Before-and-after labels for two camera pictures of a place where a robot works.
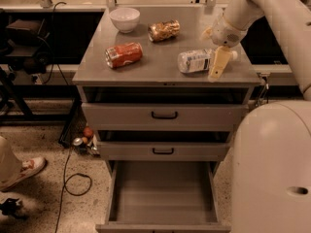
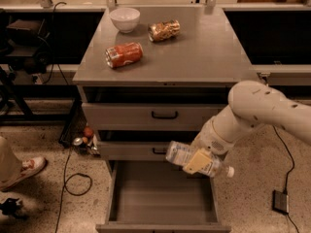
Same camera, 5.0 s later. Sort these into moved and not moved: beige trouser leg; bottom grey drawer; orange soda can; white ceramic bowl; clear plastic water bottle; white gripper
Moved: clear plastic water bottle; white gripper
Not moved: beige trouser leg; orange soda can; bottom grey drawer; white ceramic bowl
